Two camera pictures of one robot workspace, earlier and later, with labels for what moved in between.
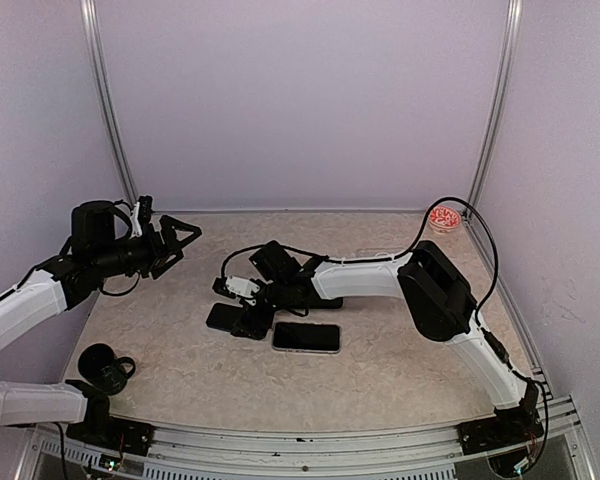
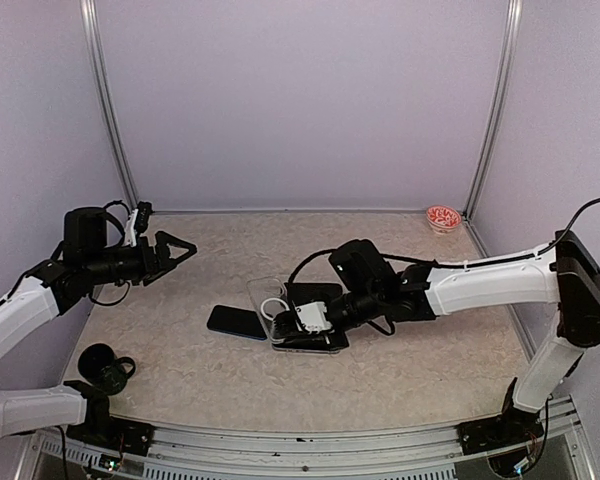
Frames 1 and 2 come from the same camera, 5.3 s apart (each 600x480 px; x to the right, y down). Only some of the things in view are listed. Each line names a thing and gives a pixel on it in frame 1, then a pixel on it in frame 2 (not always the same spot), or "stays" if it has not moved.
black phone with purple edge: x=224 y=317 stays
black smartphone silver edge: x=306 y=337 stays
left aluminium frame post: x=89 y=15 stays
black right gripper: x=251 y=330 -> x=298 y=332
